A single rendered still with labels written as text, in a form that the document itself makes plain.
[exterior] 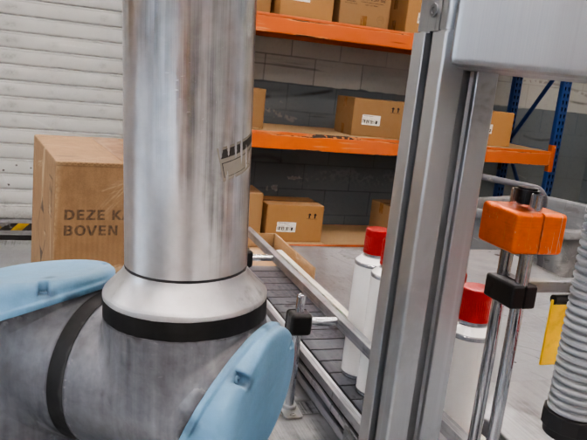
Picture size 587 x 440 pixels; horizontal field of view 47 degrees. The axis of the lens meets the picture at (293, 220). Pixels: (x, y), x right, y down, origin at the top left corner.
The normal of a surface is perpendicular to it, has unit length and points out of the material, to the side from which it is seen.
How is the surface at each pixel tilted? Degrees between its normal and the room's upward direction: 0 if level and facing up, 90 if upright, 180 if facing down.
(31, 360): 73
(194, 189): 91
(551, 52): 90
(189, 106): 91
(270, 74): 90
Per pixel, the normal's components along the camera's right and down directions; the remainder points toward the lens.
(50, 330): -0.24, -0.54
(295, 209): 0.33, 0.22
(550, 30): -0.29, 0.17
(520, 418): 0.11, -0.97
